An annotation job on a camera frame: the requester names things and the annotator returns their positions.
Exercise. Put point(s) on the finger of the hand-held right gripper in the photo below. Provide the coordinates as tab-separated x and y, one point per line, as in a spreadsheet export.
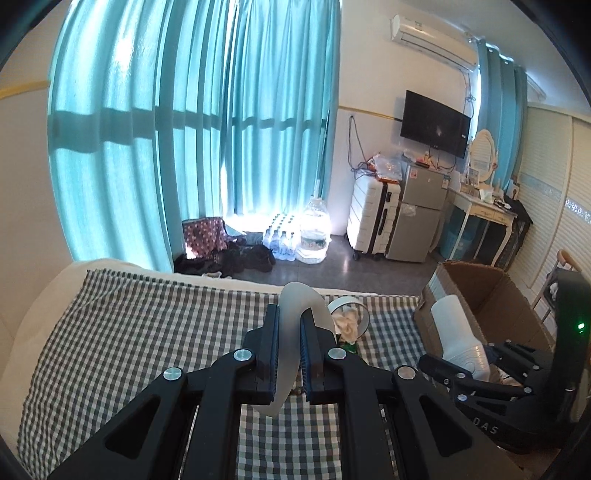
521	357
480	385

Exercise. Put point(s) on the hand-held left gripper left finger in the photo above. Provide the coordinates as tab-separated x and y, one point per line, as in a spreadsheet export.
271	355

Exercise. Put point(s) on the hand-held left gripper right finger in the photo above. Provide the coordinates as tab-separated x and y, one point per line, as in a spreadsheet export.
307	360

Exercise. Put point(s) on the white long plastic tool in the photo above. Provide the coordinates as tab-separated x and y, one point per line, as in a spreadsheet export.
288	332

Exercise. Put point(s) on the white cylindrical device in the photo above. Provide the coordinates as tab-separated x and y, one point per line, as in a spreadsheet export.
457	332

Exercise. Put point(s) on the brown cardboard box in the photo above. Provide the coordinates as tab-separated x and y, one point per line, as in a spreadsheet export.
503	295

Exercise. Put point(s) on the white round container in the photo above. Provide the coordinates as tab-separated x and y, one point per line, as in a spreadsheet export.
351	302

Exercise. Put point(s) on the green foil packet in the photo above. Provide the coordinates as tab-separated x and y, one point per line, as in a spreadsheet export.
351	348

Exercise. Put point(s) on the cream crumpled cloth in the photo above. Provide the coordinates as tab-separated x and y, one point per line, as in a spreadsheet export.
347	325

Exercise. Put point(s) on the pile of dark shoes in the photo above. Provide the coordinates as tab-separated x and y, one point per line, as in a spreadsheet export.
240	261

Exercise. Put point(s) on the wooden chair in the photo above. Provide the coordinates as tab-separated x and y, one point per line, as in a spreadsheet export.
567	259

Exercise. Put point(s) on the pack of water bottles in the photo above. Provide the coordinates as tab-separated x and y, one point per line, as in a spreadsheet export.
281	240

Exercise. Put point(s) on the black hanging bag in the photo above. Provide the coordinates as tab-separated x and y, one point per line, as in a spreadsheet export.
517	230

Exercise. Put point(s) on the large clear water jug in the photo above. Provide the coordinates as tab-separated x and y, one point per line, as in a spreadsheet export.
314	226

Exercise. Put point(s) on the checkered blanket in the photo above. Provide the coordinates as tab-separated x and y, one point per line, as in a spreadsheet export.
138	332

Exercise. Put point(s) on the polka dot bag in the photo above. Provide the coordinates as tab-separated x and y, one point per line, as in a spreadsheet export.
203	237

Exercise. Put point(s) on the white suitcase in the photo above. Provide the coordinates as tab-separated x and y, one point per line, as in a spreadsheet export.
369	217

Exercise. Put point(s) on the white dressing table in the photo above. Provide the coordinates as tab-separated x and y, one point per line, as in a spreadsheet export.
480	205

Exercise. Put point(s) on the silver small fridge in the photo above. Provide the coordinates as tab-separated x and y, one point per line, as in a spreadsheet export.
415	221

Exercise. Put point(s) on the white louvered wardrobe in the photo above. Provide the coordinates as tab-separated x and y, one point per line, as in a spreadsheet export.
554	184

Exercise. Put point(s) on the white oval mirror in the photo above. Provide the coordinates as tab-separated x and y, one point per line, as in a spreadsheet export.
481	154

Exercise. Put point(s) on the clear plastic bag pile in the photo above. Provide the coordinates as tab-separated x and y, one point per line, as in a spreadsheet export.
388	166

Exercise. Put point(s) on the narrow teal curtain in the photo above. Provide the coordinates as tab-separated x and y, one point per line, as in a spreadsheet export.
503	115

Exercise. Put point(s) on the wide teal window curtain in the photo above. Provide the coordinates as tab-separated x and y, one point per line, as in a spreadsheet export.
138	138

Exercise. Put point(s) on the white air conditioner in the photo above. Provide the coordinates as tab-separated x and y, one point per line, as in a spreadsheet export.
429	39

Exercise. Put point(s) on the black wall television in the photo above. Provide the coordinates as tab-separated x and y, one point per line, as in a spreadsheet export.
434	122

